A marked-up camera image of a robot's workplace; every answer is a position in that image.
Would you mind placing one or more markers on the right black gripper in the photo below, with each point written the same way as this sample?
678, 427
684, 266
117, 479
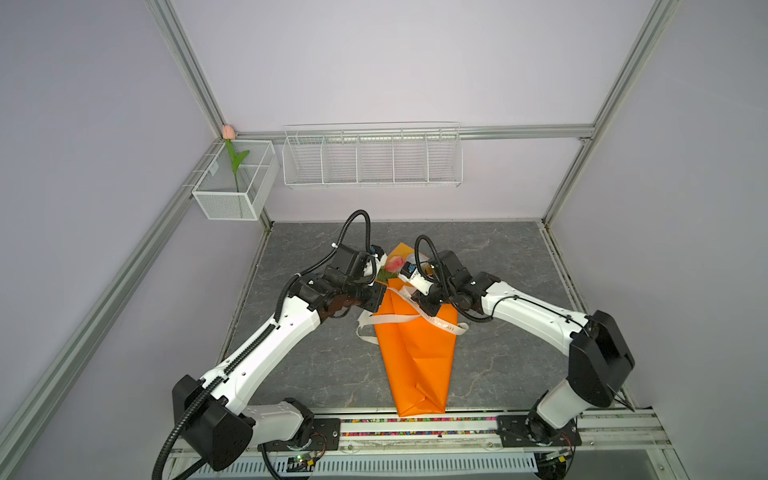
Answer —
430, 309

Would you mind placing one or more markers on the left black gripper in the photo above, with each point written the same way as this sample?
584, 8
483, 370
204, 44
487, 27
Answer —
378, 291

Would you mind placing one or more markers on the white ribbon strip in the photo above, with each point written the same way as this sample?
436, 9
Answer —
368, 319

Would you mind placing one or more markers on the dark pink rose fake flower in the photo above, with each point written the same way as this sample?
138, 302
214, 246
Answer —
391, 269

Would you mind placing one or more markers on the orange wrapping paper sheet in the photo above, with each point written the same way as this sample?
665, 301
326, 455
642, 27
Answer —
418, 359

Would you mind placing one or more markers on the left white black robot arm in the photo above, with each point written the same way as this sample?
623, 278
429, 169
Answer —
212, 413

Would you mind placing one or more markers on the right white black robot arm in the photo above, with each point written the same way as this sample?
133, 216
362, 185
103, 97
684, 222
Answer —
599, 359

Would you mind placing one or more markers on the pink tulip fake flower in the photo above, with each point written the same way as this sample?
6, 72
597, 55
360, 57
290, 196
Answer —
229, 135

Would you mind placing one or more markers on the white mesh corner basket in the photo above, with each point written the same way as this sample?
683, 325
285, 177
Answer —
215, 191

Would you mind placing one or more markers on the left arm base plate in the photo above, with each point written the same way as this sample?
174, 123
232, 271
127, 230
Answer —
322, 433

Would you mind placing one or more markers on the white wire wall basket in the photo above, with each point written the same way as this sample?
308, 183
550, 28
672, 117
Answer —
388, 154

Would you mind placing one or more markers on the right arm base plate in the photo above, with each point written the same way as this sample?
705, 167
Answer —
515, 431

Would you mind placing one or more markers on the aluminium front rail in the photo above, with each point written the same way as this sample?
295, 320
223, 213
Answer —
382, 431

